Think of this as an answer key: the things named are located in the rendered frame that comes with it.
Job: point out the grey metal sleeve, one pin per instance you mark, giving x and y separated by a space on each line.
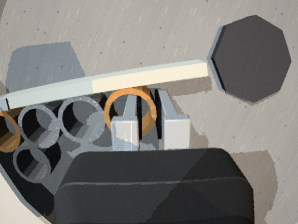
74 129
30 129
32 170

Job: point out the bronze bushing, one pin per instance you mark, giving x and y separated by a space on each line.
148 120
8 141

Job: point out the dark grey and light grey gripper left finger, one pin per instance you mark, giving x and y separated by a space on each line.
126 130

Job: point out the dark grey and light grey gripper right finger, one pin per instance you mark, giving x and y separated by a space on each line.
174 129

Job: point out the grey round turntable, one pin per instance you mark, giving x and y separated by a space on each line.
247 103

